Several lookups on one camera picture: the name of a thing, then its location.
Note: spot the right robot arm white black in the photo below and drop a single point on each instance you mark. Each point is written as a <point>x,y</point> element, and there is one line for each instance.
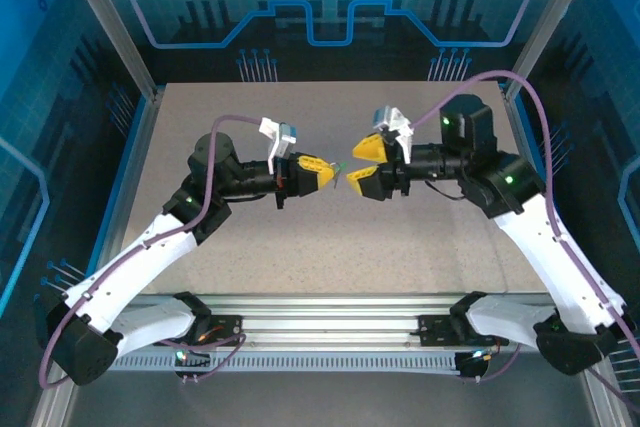
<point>555,257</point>

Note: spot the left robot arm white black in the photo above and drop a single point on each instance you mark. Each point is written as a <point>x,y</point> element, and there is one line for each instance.
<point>125,267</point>

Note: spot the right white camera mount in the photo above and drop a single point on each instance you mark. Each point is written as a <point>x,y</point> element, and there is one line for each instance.
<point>404,134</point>

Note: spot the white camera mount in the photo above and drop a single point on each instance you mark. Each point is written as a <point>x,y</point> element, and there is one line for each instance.
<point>404,134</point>
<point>270,129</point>

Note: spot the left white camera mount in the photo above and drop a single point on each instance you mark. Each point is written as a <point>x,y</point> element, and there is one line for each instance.
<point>270,129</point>

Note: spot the aluminium frame post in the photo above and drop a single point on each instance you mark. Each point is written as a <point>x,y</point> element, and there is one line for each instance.
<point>116,22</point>
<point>546,22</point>

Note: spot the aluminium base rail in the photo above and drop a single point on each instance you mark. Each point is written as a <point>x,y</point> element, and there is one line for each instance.
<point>330,319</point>

